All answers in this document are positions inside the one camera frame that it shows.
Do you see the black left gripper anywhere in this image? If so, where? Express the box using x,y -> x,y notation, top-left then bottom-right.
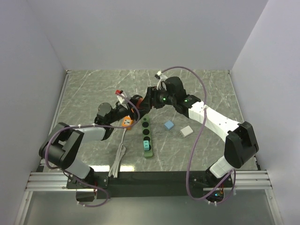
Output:
108,97 -> 150,124

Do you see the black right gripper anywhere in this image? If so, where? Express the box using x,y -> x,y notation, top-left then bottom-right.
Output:
139,86 -> 176,111

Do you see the red cube socket adapter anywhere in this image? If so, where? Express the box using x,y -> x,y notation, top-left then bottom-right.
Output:
135,97 -> 143,109

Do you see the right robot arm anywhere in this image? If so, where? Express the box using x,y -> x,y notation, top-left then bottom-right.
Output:
139,73 -> 259,187

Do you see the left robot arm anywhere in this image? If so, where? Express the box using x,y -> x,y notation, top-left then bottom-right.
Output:
39,92 -> 152,188

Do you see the light blue charger plug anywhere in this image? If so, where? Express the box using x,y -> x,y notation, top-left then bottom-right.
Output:
164,120 -> 174,130

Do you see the teal plug in strip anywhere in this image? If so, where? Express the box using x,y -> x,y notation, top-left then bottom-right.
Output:
143,140 -> 150,151

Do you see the white charger plug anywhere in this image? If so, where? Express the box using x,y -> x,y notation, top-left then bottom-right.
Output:
180,126 -> 193,138

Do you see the orange power strip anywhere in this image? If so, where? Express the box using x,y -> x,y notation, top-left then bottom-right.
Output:
121,116 -> 134,130

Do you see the green power strip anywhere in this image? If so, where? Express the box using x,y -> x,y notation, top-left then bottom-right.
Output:
140,114 -> 153,158

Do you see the black base beam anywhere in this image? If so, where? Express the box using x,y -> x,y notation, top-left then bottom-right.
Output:
66,170 -> 236,203

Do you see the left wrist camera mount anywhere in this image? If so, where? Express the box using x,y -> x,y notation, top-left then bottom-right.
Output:
115,90 -> 128,105

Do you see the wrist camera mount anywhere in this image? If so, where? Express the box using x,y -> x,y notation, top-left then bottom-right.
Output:
115,90 -> 128,105
155,71 -> 167,90

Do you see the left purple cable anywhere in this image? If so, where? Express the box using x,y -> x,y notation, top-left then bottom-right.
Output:
45,93 -> 141,208

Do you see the purple cable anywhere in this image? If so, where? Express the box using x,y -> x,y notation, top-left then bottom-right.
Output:
45,93 -> 141,208
161,66 -> 236,207

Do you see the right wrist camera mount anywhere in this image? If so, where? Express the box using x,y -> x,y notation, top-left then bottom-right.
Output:
155,71 -> 167,90

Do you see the white power cable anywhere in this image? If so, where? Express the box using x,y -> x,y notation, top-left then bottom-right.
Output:
108,129 -> 128,178

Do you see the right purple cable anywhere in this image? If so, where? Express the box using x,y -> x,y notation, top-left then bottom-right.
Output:
161,66 -> 236,207

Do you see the aluminium frame rail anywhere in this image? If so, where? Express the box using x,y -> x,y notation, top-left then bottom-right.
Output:
27,170 -> 273,191

